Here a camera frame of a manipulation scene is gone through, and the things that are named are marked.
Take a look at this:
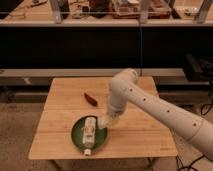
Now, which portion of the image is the green plate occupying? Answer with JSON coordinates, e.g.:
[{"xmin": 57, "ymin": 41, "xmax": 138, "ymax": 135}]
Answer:
[{"xmin": 71, "ymin": 115, "xmax": 108, "ymax": 154}]

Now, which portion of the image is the white plastic bottle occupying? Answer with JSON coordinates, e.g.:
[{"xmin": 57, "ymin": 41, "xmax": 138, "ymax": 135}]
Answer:
[{"xmin": 82, "ymin": 117, "xmax": 96, "ymax": 156}]

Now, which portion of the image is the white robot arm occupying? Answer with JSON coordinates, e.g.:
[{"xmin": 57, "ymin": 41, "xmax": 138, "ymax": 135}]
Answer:
[{"xmin": 106, "ymin": 68, "xmax": 213, "ymax": 162}]

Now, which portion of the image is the long wooden workbench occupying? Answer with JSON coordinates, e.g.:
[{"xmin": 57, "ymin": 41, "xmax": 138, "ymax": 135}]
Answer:
[{"xmin": 0, "ymin": 0, "xmax": 213, "ymax": 27}]

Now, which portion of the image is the black equipment box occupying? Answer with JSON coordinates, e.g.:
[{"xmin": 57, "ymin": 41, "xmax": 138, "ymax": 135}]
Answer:
[{"xmin": 182, "ymin": 54, "xmax": 213, "ymax": 82}]

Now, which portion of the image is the wooden table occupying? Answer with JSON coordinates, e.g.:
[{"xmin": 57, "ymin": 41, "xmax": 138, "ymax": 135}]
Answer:
[{"xmin": 29, "ymin": 77, "xmax": 177, "ymax": 160}]

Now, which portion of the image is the white sponge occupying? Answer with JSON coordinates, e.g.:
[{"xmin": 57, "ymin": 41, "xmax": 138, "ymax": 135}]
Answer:
[{"xmin": 98, "ymin": 115, "xmax": 109, "ymax": 129}]

